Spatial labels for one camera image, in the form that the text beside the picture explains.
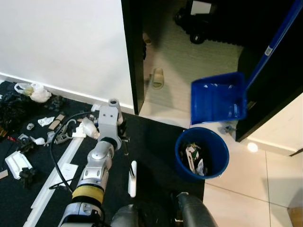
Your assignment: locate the white hand brush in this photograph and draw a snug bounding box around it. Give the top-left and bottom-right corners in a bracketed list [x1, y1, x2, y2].
[122, 140, 138, 198]

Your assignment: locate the blue long-handled dustpan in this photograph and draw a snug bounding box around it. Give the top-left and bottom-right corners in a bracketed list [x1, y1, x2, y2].
[190, 0, 303, 126]

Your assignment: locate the black floor mat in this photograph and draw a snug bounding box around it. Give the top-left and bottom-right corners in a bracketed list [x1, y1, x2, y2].
[0, 80, 205, 227]

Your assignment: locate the beige slipper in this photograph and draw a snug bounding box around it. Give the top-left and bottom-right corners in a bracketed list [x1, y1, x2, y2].
[151, 68, 165, 89]

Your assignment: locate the white paper card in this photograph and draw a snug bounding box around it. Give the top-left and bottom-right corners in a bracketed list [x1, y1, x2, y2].
[58, 163, 79, 183]

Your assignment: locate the rubbish heap in bucket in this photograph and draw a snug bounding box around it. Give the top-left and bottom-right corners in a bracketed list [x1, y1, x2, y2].
[185, 142, 209, 176]

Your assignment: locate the white crumpled tissue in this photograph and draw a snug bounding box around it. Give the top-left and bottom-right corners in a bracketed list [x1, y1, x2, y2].
[38, 117, 55, 127]

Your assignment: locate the wide white strip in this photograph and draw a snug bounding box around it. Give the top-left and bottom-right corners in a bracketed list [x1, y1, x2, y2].
[23, 135, 87, 227]

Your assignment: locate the grey robot left leg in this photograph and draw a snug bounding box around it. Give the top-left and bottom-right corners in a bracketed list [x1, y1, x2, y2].
[111, 204, 140, 227]

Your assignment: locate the grey robot leg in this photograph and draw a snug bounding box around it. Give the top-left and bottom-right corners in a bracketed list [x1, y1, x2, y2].
[176, 192, 218, 227]
[111, 204, 140, 227]

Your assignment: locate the white plastic bag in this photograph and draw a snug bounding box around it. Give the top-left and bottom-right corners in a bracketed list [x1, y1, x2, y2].
[14, 83, 52, 104]

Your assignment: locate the blue plastic bucket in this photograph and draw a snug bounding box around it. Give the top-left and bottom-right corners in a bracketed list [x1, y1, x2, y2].
[175, 127, 230, 181]

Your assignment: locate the metal door stop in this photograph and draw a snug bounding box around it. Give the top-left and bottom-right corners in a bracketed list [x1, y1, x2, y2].
[219, 122, 237, 135]

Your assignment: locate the grey robot right leg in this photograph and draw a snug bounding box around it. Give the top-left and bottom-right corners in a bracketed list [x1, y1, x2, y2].
[176, 192, 218, 227]

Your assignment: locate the white flat box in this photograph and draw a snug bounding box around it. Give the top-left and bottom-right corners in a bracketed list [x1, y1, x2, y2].
[5, 151, 33, 179]

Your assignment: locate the black plastic bag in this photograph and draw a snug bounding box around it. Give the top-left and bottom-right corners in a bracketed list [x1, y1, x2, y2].
[0, 92, 34, 138]

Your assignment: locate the black door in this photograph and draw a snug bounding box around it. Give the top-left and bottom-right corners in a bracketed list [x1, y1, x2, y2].
[235, 0, 303, 142]

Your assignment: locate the black wheeled cart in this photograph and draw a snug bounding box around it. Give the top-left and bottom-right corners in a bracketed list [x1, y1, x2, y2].
[174, 0, 244, 45]

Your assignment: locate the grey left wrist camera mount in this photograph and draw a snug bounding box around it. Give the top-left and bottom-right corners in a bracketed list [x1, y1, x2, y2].
[97, 98, 125, 141]

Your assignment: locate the black door frame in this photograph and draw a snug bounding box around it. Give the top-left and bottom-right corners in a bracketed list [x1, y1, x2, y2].
[121, 0, 145, 115]

